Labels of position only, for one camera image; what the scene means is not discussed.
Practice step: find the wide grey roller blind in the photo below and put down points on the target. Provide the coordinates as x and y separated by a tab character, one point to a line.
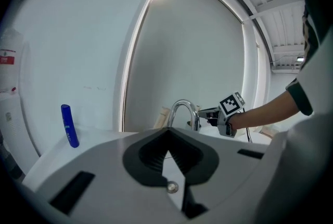
195	48

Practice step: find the white water dispenser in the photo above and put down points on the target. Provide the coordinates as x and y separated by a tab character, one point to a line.
13	126

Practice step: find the black shirt with striped sleeves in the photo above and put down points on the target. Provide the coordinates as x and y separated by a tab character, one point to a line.
301	98

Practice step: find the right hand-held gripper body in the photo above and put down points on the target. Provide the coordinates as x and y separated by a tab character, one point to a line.
231	104

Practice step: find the chrome sink drain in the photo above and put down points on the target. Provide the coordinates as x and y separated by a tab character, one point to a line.
172	187

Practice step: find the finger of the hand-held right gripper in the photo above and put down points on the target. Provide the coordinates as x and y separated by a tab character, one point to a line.
210	113

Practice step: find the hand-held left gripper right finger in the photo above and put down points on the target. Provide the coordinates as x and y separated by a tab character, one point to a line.
229	178

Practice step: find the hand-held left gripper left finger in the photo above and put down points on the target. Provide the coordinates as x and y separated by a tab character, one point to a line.
109	165

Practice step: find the ceiling tube light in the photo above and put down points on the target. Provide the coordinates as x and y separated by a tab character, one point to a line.
300	59

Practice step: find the white sink vanity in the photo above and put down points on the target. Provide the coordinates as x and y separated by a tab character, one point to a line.
86	137

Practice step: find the chrome faucet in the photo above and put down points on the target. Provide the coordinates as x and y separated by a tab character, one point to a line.
193	113

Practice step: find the clear water jug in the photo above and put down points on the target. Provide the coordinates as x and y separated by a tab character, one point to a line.
10	43

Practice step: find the person's right forearm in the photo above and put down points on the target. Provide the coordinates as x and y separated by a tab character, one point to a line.
260	113

